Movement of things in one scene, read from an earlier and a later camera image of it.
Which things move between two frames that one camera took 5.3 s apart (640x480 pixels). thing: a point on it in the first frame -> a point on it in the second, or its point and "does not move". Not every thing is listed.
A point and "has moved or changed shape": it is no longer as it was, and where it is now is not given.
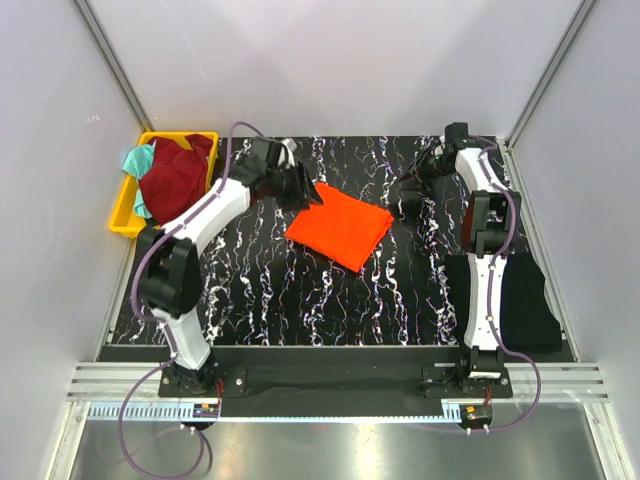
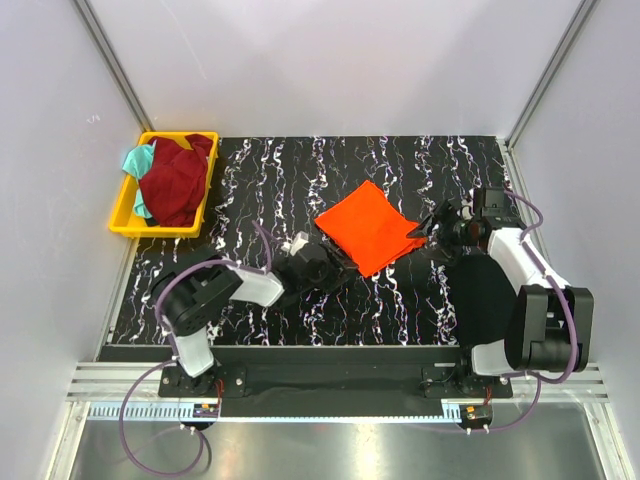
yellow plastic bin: [126, 220] does not move
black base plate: [390, 381] does not move
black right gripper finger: [411, 204] -> [448, 254]
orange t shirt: [343, 229] has moved or changed shape
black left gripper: [295, 181] -> [329, 267]
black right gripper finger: [421, 163] -> [432, 222]
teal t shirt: [134, 164] does not move
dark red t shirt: [175, 175] does not move
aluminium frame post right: [583, 13] does not move
